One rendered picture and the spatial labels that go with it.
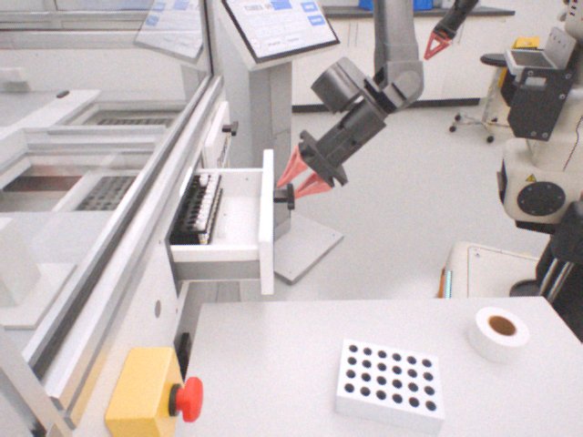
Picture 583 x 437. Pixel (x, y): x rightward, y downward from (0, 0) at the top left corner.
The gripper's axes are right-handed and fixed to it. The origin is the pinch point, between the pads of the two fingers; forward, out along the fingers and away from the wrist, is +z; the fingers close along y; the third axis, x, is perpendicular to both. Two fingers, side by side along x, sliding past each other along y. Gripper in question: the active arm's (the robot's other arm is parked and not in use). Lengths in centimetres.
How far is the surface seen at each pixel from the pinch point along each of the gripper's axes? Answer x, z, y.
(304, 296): -60, 57, -70
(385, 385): 30.5, -0.3, -15.1
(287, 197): 4.2, -0.5, 0.9
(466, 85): -317, -91, -182
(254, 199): -7.2, 9.1, 0.1
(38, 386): 42.3, 4.6, 19.6
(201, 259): 15.4, 10.8, 7.5
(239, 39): -77, 0, 19
